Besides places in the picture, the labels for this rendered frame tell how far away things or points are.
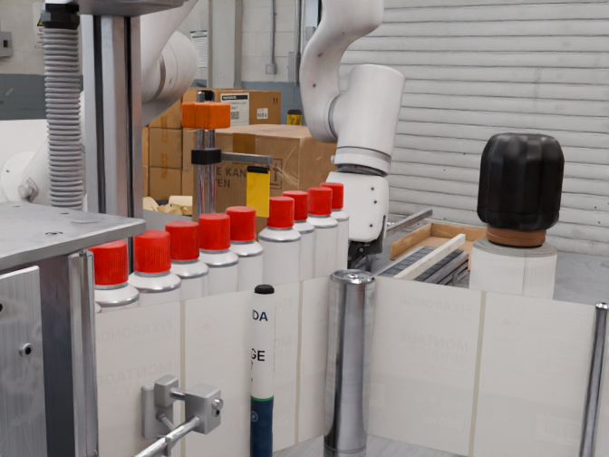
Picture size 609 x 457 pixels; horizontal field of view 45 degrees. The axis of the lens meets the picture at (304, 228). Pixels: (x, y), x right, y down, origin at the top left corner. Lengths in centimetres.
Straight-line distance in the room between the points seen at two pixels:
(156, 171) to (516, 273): 420
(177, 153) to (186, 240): 400
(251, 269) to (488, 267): 25
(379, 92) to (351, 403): 58
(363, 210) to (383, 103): 16
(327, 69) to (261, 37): 517
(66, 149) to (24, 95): 650
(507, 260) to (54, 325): 47
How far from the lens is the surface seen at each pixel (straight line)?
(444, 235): 193
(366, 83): 110
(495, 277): 76
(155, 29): 121
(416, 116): 544
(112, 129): 82
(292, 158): 138
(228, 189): 145
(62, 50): 72
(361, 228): 106
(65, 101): 72
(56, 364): 41
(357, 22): 107
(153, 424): 56
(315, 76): 114
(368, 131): 108
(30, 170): 148
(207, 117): 85
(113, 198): 83
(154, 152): 483
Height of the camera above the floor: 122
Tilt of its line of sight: 11 degrees down
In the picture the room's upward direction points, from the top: 2 degrees clockwise
